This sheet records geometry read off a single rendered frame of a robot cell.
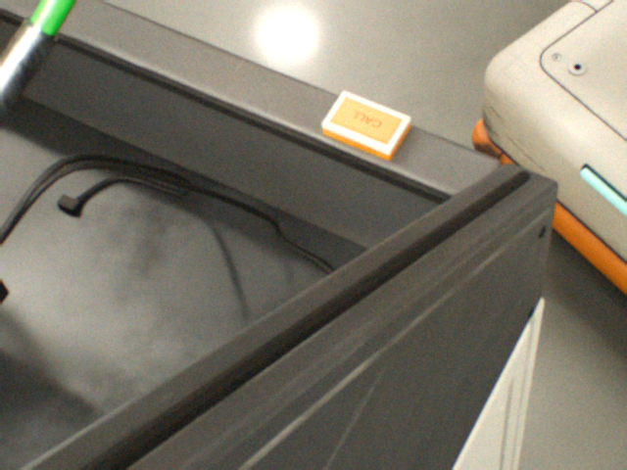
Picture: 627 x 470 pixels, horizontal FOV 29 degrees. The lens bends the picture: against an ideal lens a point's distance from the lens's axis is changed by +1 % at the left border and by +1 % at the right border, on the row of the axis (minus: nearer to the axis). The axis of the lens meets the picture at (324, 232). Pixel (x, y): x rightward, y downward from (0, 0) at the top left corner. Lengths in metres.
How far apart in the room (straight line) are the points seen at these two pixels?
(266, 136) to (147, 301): 0.15
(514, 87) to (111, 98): 0.85
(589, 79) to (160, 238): 0.88
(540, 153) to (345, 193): 0.87
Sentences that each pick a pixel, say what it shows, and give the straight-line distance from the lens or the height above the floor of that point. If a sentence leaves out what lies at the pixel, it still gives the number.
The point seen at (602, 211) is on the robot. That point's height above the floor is 0.20.
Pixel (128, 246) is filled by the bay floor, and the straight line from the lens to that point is 0.92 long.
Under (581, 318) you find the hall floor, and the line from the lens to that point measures 1.80.
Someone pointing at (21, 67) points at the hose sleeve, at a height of 1.15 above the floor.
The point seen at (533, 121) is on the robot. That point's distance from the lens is 1.66.
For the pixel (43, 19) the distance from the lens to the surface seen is 0.60.
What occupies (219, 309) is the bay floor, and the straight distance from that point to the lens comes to 0.88.
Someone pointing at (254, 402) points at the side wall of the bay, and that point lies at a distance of 0.41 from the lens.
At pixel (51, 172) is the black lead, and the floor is 1.02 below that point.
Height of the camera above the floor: 1.60
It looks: 59 degrees down
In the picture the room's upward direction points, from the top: 9 degrees counter-clockwise
